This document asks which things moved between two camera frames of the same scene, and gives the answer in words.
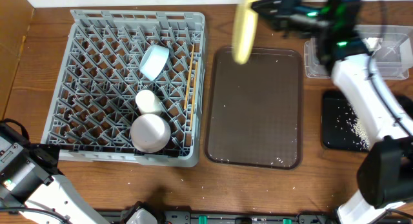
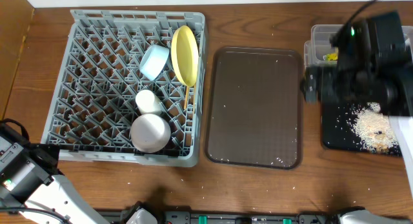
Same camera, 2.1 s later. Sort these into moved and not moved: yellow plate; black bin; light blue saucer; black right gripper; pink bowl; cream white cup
Moved: yellow plate; black right gripper
Not moved: light blue saucer; black bin; pink bowl; cream white cup
